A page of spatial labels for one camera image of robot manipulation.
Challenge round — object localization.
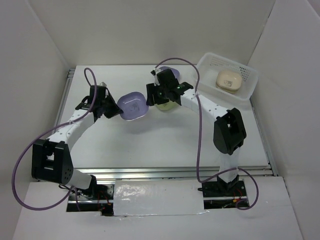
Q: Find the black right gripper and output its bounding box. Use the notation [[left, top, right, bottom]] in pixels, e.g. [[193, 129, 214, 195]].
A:
[[146, 82, 170, 106]]

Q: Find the purple panda plate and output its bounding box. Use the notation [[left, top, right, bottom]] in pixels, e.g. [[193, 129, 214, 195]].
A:
[[159, 66, 180, 80], [117, 91, 149, 121]]

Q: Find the green panda plate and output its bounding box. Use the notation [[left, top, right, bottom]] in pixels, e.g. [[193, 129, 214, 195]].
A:
[[154, 101, 180, 112]]

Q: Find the cream panda plate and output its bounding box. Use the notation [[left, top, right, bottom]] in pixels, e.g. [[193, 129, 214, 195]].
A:
[[215, 70, 243, 93]]

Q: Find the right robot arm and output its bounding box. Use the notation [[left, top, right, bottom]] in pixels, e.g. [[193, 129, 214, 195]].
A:
[[146, 68, 247, 196]]

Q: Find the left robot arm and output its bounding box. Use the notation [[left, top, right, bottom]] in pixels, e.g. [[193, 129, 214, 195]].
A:
[[31, 85, 123, 200]]

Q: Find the white plastic bin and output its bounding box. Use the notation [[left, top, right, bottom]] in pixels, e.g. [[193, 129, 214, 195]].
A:
[[196, 52, 259, 105]]

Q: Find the white foil cover sheet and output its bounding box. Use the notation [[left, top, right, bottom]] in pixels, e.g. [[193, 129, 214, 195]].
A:
[[113, 180, 206, 217]]

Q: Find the aluminium table edge rail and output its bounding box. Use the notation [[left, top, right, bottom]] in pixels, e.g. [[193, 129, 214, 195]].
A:
[[76, 165, 274, 181]]

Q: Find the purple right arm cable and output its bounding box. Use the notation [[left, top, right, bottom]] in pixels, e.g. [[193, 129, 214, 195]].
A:
[[153, 57, 260, 211]]

